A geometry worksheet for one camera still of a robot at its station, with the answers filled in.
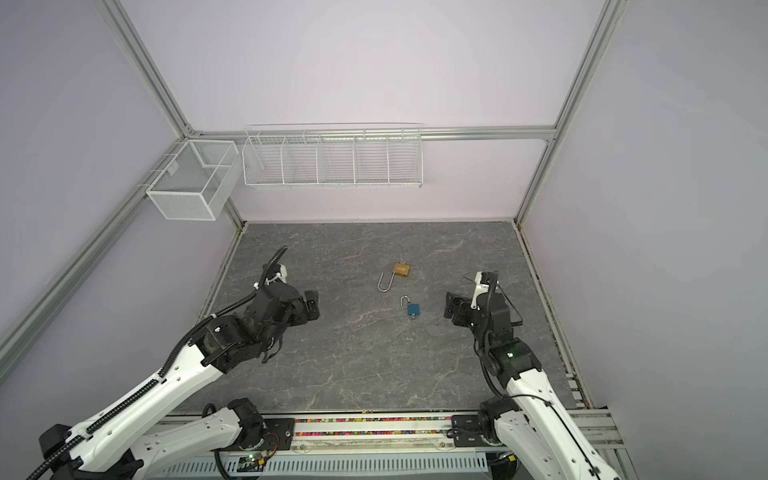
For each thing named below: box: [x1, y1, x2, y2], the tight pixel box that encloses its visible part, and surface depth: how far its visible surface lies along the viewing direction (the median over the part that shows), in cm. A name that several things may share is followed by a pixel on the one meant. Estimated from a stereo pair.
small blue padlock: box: [399, 295, 421, 319], surface depth 98 cm
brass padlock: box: [377, 263, 411, 293], surface depth 107 cm
